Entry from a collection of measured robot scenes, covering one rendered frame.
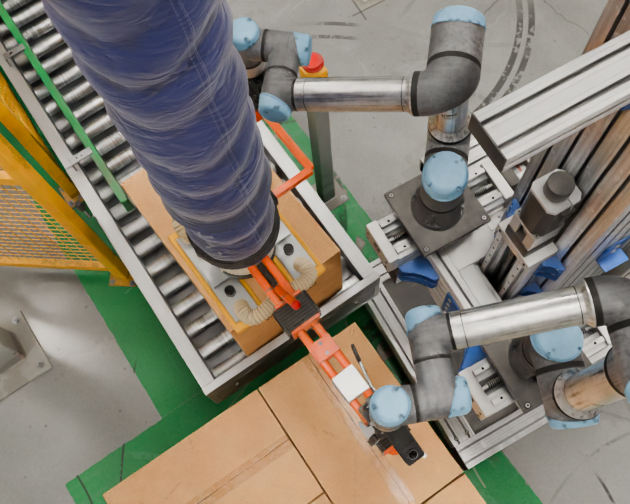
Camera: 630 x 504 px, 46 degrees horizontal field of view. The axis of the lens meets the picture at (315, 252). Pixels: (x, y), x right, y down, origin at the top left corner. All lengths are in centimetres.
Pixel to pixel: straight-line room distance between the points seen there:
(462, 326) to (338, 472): 111
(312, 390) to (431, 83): 125
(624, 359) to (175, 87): 92
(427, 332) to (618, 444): 181
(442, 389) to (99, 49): 87
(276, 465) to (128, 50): 173
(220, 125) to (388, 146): 224
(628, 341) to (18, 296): 262
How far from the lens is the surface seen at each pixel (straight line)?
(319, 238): 219
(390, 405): 141
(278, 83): 169
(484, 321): 146
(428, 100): 158
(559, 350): 183
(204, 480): 251
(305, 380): 249
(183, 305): 261
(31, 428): 329
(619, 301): 146
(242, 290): 196
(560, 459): 311
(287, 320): 180
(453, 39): 163
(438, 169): 193
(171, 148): 120
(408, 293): 291
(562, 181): 163
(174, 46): 99
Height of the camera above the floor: 300
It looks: 70 degrees down
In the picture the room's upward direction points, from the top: 9 degrees counter-clockwise
